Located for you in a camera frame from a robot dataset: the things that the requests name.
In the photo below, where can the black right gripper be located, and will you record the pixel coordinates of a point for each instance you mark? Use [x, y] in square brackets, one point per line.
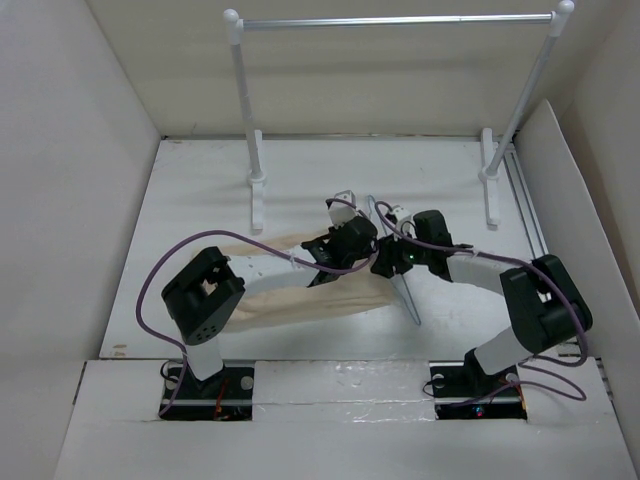
[389, 255]

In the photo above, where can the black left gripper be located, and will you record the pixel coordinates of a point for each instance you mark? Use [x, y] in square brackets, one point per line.
[365, 254]

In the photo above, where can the blue wire hanger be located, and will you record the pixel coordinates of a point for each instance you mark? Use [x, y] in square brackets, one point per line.
[398, 282]

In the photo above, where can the beige trousers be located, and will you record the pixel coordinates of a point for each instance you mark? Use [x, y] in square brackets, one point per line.
[355, 293]

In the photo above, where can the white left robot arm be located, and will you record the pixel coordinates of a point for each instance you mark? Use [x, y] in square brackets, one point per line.
[202, 297]

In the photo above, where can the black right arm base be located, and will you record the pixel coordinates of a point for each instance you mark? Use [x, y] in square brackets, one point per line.
[461, 394]

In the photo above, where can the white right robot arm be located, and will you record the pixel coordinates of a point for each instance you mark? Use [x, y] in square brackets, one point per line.
[544, 306]

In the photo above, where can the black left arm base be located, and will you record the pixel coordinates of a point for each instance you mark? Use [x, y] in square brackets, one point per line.
[228, 397]

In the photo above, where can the aluminium side rail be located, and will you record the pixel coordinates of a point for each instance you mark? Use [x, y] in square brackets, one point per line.
[525, 203]

